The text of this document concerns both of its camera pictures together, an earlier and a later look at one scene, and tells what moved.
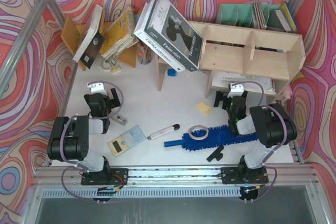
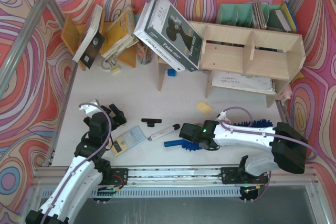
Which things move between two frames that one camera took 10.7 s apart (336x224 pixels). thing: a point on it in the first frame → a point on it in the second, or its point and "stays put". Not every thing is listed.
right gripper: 230,98 → 184,130
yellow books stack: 121,34 stays put
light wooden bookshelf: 262,61 stays put
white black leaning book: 92,42 stays put
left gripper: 104,98 → 111,115
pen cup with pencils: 144,53 stays put
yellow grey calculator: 127,140 stays put
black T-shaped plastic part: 216,154 → 151,122
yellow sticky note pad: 203,107 stays put
